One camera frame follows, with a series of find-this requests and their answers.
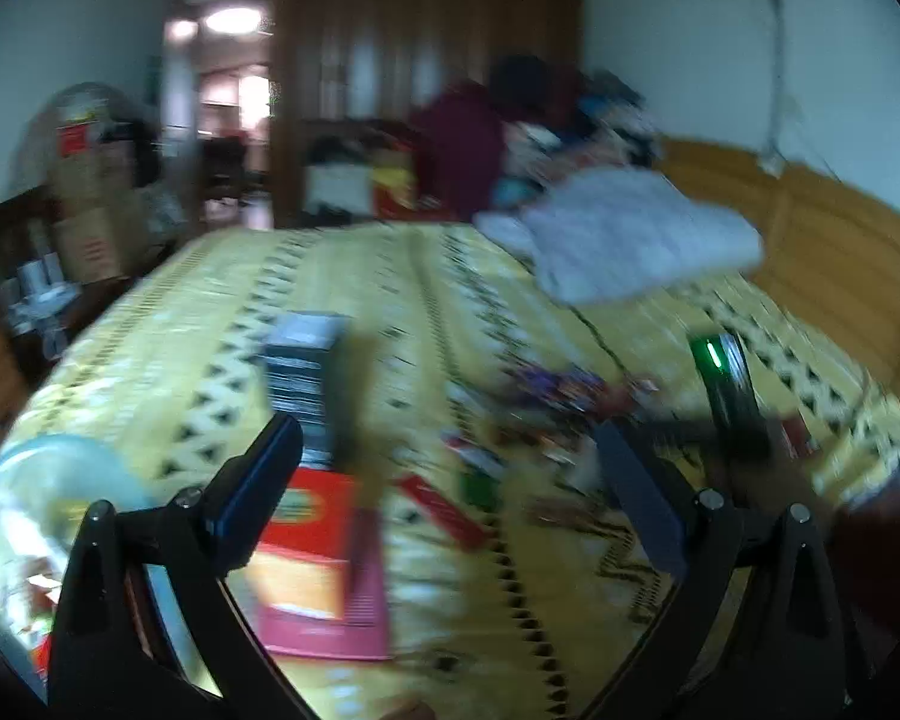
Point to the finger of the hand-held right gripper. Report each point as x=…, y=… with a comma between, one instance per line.
x=679, y=431

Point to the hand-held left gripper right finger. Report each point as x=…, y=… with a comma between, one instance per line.
x=641, y=502

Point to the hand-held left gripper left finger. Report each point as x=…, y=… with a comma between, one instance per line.
x=261, y=491

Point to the heap of assorted snack packets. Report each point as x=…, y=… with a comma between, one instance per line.
x=562, y=397

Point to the jumble of colourful snack packets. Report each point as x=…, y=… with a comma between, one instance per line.
x=37, y=577

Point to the glass bowl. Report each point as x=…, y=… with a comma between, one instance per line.
x=15, y=480

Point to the person's right forearm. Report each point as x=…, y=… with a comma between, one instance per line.
x=885, y=540

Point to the red pink flat box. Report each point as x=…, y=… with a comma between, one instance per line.
x=322, y=562

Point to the black cardboard box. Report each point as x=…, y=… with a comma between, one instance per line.
x=307, y=382

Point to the green snack packet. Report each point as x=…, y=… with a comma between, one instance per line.
x=480, y=491

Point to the long red snack packet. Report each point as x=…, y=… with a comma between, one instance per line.
x=442, y=510

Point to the wooden headboard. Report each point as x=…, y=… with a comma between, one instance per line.
x=817, y=240

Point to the cardboard box with red print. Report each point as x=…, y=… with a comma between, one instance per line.
x=97, y=244

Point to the white tote bag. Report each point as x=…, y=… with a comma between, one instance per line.
x=337, y=191

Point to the pile of clothes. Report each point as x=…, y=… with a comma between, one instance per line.
x=592, y=120

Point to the plain brown cardboard box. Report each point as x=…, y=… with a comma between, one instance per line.
x=90, y=184

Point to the maroon garment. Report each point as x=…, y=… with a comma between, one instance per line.
x=461, y=150

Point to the wooden wardrobe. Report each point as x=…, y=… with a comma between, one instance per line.
x=420, y=37

